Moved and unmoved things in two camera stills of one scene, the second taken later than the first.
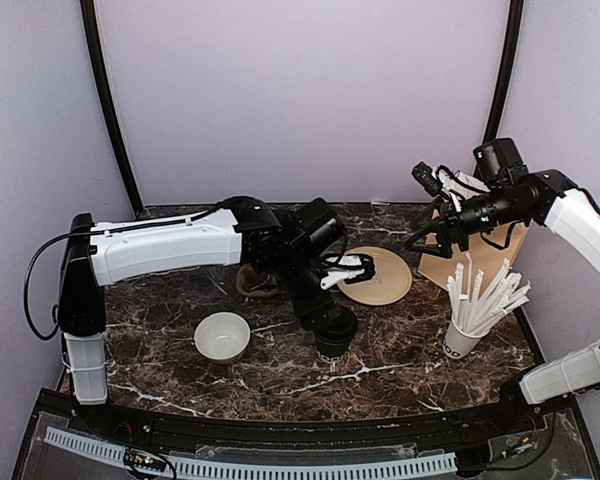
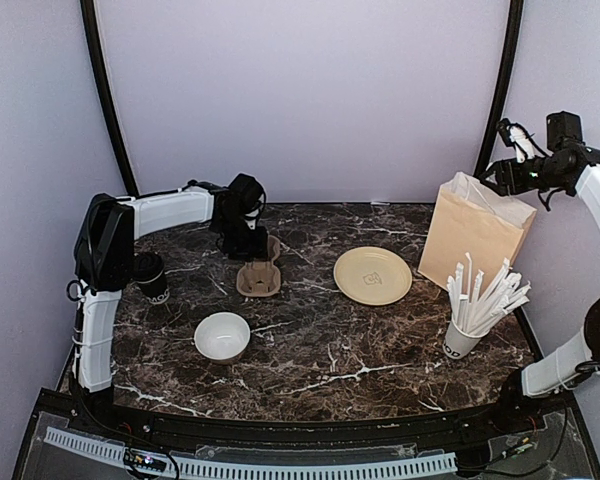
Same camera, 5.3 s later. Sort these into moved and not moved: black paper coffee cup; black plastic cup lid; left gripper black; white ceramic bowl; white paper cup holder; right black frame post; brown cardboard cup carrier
Moved: left gripper black; black paper coffee cup; black plastic cup lid
Not moved: brown cardboard cup carrier; white paper cup holder; right black frame post; white ceramic bowl
